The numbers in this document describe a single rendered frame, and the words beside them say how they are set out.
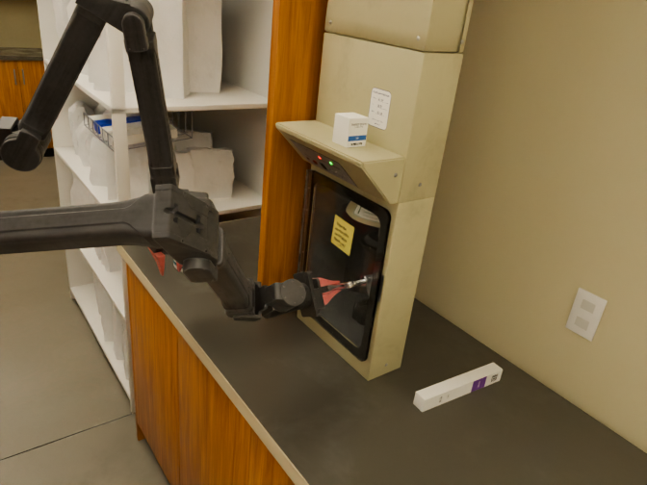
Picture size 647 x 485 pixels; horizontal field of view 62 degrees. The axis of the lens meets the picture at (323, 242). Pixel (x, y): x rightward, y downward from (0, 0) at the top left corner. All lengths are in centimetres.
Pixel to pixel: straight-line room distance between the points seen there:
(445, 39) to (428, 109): 13
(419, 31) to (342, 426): 83
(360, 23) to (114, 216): 70
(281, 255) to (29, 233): 84
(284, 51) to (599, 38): 69
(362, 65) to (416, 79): 16
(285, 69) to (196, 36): 104
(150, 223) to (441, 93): 65
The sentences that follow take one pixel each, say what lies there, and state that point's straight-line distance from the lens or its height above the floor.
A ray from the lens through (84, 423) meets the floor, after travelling 266.
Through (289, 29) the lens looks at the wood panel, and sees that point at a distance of 132.
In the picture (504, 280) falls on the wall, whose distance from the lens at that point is 155.
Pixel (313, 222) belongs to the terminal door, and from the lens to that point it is 137.
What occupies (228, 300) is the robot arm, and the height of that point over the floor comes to 124.
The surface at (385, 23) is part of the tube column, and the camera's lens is 115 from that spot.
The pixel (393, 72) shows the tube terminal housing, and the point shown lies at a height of 166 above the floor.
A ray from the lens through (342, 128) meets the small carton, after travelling 112.
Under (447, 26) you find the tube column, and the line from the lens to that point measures 111.
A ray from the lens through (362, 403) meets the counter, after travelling 131.
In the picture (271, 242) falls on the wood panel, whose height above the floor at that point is 117.
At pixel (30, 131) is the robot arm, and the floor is 147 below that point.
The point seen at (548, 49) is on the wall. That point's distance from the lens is 143.
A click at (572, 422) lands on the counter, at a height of 94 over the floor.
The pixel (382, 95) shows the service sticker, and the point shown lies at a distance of 115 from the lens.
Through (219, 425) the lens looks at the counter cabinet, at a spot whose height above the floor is 71.
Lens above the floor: 180
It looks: 25 degrees down
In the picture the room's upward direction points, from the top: 6 degrees clockwise
